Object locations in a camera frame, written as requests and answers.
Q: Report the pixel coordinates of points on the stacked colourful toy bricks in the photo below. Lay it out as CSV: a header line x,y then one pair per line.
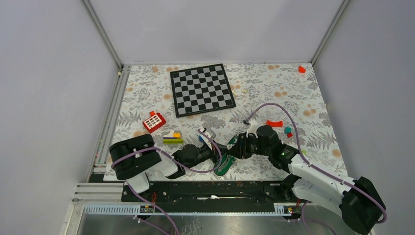
x,y
173,138

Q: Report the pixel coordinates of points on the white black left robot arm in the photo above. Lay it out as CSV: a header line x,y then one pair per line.
x,y
133,157

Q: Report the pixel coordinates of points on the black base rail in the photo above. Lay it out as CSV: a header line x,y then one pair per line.
x,y
206,198

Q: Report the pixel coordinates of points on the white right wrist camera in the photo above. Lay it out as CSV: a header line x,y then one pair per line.
x,y
252,129

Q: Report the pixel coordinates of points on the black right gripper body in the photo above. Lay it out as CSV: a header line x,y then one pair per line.
x,y
249,146

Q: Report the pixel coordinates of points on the teal cube block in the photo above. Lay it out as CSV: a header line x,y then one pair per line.
x,y
287,130

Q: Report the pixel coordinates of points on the small wooden piece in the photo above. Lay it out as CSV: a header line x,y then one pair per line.
x,y
239,92

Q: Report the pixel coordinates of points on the green canvas sneaker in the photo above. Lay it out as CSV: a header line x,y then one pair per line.
x,y
223,166

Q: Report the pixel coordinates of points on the black grey chessboard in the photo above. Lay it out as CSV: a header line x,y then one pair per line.
x,y
201,90

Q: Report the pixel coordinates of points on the red wedge block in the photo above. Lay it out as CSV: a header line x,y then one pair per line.
x,y
301,69

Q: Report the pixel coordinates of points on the red arch block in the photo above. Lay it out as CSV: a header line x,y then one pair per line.
x,y
276,124

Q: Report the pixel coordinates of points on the red toy brick window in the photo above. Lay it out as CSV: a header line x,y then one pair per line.
x,y
154,122

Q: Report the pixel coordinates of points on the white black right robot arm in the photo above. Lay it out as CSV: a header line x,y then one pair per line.
x,y
355,201

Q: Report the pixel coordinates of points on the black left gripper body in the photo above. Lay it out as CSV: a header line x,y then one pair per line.
x,y
204,153

